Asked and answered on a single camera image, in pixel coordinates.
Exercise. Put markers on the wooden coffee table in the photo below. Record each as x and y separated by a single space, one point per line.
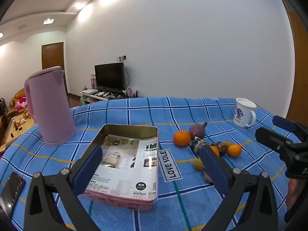
14 130

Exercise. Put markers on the orange leather sofa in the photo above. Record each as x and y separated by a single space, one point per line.
18 96

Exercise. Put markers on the small yellow kumquat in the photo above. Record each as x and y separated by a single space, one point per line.
227 144
198 164

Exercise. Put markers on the light wooden door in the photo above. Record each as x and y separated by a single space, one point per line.
299 53

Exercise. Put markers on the dark brown wrinkled bulb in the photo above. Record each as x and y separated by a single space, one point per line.
221 147

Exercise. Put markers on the person's right hand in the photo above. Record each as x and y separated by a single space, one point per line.
292 192

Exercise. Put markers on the blue plaid blanket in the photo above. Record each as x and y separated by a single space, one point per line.
149 115

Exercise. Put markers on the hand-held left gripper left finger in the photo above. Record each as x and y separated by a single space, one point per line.
89 168

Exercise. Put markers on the printed paper leaflet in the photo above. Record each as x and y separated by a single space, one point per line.
127 163

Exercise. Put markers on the purple turnip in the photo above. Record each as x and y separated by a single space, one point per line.
197 131

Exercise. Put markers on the black router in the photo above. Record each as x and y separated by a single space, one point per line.
134 95

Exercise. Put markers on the black television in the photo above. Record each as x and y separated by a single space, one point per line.
109 75

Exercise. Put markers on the square ceiling light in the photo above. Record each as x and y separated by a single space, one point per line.
48 21

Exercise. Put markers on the pink bottle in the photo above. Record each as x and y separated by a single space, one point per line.
93 81

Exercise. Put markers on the large orange mandarin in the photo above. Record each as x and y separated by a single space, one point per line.
182 138

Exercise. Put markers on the black smartphone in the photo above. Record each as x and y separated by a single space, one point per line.
10 192

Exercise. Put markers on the white set-top box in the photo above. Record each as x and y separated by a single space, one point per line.
90 91

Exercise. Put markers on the pink metal tin box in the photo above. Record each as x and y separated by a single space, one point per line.
120 130

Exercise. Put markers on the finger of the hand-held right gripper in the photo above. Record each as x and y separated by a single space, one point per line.
269 138
284 123

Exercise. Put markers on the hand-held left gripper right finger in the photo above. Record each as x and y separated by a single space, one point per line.
211 163

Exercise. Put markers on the small orange mandarin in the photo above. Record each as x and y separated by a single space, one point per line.
215 151
234 150

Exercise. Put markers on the wall power socket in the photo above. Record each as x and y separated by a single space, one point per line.
122 58

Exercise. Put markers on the pink electric kettle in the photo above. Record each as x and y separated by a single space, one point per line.
50 105

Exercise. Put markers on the white television stand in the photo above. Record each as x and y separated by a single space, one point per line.
87 99

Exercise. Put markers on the brown wooden room door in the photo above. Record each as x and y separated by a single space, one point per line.
53 55

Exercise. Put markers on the white printed mug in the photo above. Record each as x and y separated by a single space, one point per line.
241 115

